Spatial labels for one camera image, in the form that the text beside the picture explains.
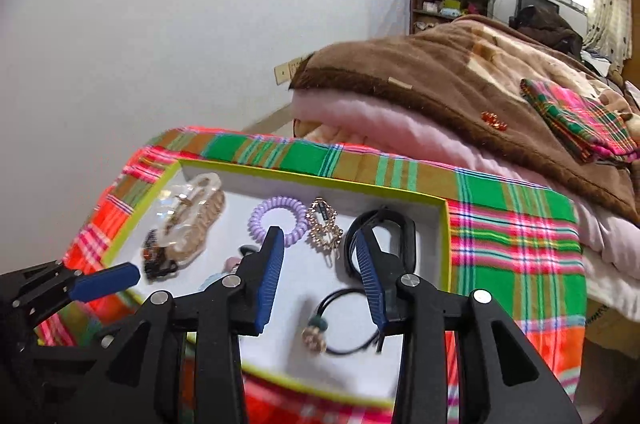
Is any clear beige hair claw clip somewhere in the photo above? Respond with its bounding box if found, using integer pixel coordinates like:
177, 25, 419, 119
147, 173, 227, 265

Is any wooden shelf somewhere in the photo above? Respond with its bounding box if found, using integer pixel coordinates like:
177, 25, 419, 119
407, 0, 496, 35

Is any yellow-green cardboard tray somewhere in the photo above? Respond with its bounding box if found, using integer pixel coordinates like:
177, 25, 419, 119
102, 156, 453, 410

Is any purple spiral hair tie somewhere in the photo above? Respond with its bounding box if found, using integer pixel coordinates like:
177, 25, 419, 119
249, 196, 307, 247

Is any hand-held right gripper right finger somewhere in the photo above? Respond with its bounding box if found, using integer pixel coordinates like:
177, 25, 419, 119
354, 224, 584, 424

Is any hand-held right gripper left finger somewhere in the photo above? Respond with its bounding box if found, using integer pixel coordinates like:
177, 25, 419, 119
70, 225, 286, 424

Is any black hair tie gold charm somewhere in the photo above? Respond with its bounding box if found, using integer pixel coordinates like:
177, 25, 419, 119
301, 288, 386, 356

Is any pink blanket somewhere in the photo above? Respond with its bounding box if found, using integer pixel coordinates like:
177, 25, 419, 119
292, 91, 640, 325

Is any dark brown clothing pile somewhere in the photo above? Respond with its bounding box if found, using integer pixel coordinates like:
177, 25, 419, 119
515, 4, 584, 55

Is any blue spiral hair tie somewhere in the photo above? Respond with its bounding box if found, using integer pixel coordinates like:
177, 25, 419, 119
199, 271, 228, 294

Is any plaid bed cloth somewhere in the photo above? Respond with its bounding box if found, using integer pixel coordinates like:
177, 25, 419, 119
35, 126, 588, 424

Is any black wristband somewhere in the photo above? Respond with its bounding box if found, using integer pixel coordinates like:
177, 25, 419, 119
344, 206, 417, 285

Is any rhinestone hair clip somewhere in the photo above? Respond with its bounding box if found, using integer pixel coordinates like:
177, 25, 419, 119
305, 198, 345, 262

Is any black hair tie pink charm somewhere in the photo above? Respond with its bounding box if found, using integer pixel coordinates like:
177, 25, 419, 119
223, 245, 258, 274

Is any brown blanket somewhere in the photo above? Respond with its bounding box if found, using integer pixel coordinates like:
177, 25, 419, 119
290, 14, 640, 225

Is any folded plaid cloth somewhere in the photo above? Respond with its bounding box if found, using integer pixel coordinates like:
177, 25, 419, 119
520, 78, 640, 165

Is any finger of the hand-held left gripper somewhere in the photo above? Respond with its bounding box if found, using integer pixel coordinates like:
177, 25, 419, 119
10, 261, 142, 321
30, 314, 151, 357

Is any wall outlet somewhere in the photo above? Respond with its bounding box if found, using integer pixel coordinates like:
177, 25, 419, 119
274, 56, 311, 86

